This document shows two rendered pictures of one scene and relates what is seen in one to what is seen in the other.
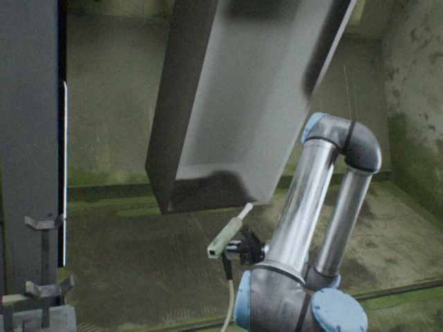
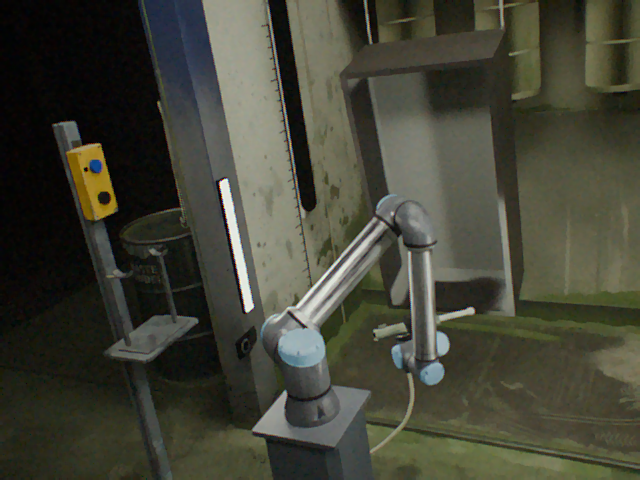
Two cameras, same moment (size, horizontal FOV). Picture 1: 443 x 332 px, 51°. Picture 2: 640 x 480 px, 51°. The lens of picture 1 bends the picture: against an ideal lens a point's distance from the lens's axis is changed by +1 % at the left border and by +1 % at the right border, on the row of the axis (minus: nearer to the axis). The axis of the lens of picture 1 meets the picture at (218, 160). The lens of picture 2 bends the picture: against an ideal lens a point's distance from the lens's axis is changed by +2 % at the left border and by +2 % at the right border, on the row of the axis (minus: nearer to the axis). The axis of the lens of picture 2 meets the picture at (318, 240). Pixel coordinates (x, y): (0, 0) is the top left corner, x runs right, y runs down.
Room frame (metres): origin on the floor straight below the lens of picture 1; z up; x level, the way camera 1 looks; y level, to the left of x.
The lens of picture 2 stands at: (-0.11, -2.00, 1.93)
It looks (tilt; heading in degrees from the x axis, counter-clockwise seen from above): 20 degrees down; 55
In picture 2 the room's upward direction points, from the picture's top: 9 degrees counter-clockwise
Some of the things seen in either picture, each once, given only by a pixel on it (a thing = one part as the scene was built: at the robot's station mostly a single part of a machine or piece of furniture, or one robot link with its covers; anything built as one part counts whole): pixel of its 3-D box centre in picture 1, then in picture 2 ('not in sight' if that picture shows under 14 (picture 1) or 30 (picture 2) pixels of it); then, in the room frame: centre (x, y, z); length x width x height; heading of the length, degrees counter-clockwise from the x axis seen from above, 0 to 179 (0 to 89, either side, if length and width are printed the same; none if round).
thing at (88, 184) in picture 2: not in sight; (92, 182); (0.64, 0.41, 1.42); 0.12 x 0.06 x 0.26; 26
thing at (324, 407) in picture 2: not in sight; (310, 397); (0.91, -0.38, 0.69); 0.19 x 0.19 x 0.10
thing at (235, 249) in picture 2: (61, 180); (235, 247); (1.19, 0.46, 0.96); 0.06 x 0.02 x 0.63; 26
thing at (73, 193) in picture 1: (243, 185); (592, 314); (2.89, -0.21, 0.11); 2.70 x 0.02 x 0.13; 116
